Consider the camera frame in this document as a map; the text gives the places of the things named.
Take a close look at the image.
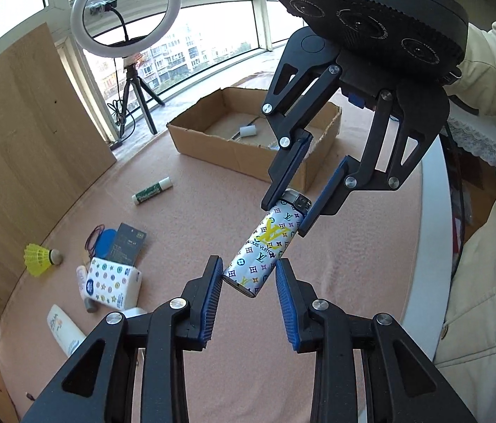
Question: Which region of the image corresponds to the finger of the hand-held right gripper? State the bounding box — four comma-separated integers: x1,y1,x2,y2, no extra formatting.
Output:
297,90,449,238
260,35,343,212

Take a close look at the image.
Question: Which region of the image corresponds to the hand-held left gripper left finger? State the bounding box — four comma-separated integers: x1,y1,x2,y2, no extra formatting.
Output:
21,255,224,423

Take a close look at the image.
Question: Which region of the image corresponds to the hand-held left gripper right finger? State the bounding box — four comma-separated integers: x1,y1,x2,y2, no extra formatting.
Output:
275,259,478,423

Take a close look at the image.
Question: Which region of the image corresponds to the white patterned lighter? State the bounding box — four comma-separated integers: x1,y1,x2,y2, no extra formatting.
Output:
222,189,312,299

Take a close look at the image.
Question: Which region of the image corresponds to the cardboard box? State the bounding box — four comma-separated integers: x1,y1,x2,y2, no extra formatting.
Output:
166,87,343,190

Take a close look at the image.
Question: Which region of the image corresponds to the black packet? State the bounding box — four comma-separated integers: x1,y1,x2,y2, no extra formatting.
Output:
106,223,148,269

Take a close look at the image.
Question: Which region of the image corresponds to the star printed tissue pack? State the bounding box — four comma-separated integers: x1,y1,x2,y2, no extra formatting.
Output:
84,256,143,311

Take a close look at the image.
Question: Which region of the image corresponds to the blue round case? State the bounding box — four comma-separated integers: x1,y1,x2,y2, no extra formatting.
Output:
97,228,119,258

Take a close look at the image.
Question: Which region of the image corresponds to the green white lip balm stick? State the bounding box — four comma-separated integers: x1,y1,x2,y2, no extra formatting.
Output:
131,176,174,206

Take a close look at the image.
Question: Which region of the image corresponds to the small white bottle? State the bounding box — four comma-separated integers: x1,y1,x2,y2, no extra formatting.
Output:
75,265,98,314

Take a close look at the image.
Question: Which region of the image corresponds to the dark hair tie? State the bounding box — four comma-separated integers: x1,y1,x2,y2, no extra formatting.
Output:
86,226,105,250

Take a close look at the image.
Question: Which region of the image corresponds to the white blue lotion tube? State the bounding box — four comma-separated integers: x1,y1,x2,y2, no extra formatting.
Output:
46,304,87,357

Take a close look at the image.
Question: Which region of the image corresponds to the yellow shuttlecock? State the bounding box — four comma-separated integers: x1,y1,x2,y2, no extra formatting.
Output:
23,243,64,278

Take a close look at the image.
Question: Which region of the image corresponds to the person's right forearm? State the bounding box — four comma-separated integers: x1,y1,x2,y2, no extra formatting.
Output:
444,0,496,124

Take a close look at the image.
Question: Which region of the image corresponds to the white lace cloth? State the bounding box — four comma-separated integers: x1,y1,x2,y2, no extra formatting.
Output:
444,110,496,186

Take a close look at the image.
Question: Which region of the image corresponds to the black tripod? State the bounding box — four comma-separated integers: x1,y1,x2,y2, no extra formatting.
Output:
107,64,165,142

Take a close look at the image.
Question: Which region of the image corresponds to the person's cream jacket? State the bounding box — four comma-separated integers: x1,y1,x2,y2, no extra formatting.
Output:
433,176,496,366

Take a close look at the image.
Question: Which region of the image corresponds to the light wooden board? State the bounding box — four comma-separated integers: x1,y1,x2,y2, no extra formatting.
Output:
0,22,117,322

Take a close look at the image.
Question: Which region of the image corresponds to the black webcam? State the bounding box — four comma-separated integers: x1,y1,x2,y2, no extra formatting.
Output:
88,0,119,15

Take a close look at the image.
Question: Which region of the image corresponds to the white window frame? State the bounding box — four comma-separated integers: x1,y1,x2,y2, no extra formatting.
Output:
39,0,293,142

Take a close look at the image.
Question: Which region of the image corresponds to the black ring light cable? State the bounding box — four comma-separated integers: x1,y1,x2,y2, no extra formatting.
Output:
107,97,136,146

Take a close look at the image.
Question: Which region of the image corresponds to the white ring light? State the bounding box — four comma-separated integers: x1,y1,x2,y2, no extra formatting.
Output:
71,0,182,58

